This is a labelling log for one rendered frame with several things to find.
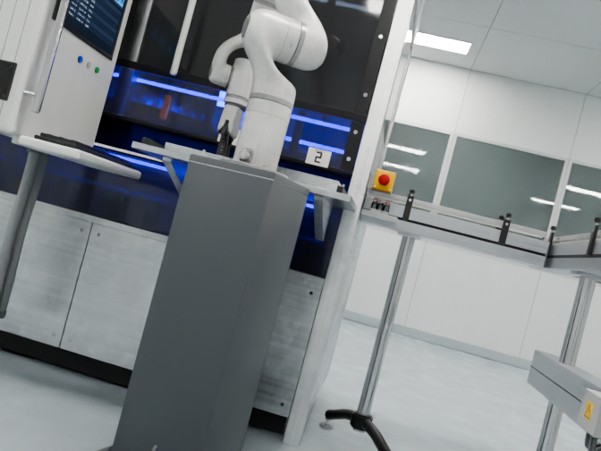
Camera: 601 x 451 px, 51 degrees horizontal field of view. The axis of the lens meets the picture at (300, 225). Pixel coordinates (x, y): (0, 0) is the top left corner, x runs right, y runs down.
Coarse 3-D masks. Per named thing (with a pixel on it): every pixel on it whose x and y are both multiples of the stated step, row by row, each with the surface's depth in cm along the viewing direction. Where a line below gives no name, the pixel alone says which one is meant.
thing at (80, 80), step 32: (0, 0) 186; (32, 0) 185; (96, 0) 209; (128, 0) 230; (0, 32) 186; (32, 32) 184; (64, 32) 197; (96, 32) 214; (0, 64) 185; (32, 64) 186; (64, 64) 202; (96, 64) 220; (0, 96) 184; (64, 96) 206; (96, 96) 225; (0, 128) 184; (32, 128) 194; (64, 128) 211; (96, 128) 230
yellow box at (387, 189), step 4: (376, 172) 224; (380, 172) 223; (384, 172) 223; (388, 172) 223; (392, 172) 223; (376, 176) 223; (392, 176) 223; (376, 180) 223; (392, 180) 223; (372, 184) 224; (376, 184) 223; (380, 184) 223; (388, 184) 223; (392, 184) 222; (372, 188) 225; (376, 188) 223; (380, 188) 223; (384, 188) 223; (388, 188) 223; (392, 188) 223; (384, 192) 229; (388, 192) 226
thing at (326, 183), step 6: (282, 168) 191; (288, 174) 190; (294, 174) 190; (300, 174) 190; (306, 174) 190; (312, 174) 189; (294, 180) 190; (300, 180) 190; (306, 180) 190; (312, 180) 189; (318, 180) 189; (324, 180) 189; (330, 180) 188; (318, 186) 189; (324, 186) 189; (330, 186) 188; (336, 186) 188
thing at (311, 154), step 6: (312, 150) 227; (318, 150) 227; (324, 150) 227; (312, 156) 227; (318, 156) 227; (324, 156) 227; (330, 156) 226; (306, 162) 227; (312, 162) 227; (324, 162) 227
